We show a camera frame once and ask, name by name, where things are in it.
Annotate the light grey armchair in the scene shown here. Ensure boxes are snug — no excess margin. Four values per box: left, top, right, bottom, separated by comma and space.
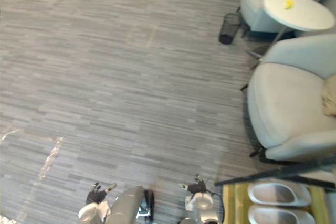
237, 0, 336, 34
239, 33, 336, 162

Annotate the robot dark left foot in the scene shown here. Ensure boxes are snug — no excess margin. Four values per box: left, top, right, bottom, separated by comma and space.
135, 189, 155, 222

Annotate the black tripod stand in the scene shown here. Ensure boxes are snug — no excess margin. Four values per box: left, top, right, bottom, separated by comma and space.
214, 155, 336, 191

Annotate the yellow wooden shoe rack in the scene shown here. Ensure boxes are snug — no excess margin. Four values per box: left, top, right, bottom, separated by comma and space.
222, 181, 330, 224

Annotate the beige cushion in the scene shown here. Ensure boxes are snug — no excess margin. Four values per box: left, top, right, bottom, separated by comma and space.
321, 73, 336, 118

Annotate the robot silver left leg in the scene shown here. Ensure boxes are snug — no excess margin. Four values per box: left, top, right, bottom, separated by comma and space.
104, 185, 145, 224

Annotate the round white side table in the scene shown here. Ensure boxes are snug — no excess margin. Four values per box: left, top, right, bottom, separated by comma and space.
246, 0, 336, 71

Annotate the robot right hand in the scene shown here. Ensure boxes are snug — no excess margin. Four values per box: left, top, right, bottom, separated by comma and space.
178, 174, 211, 195

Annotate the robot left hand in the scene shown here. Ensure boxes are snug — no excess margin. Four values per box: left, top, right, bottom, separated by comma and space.
86, 182, 118, 206

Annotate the black mesh wastebasket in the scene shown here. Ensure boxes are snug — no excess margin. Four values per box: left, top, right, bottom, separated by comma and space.
218, 13, 242, 45

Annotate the grey white slipper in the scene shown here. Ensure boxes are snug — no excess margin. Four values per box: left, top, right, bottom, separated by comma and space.
247, 205, 316, 224
247, 182, 313, 207

